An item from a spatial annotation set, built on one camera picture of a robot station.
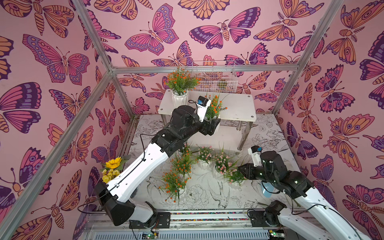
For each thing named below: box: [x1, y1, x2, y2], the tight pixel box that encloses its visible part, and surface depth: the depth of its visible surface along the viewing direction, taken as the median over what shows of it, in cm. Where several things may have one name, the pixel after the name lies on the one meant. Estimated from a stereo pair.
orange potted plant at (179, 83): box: [164, 66, 202, 107], surface depth 73 cm
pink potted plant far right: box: [225, 167, 247, 189], surface depth 79 cm
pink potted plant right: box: [214, 149, 238, 179], surface depth 79 cm
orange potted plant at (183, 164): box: [169, 154, 199, 179], surface depth 81 cm
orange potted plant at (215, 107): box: [204, 93, 229, 133], surface depth 63 cm
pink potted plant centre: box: [197, 146, 214, 169], surface depth 85 cm
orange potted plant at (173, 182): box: [159, 172, 192, 205], surface depth 73 cm
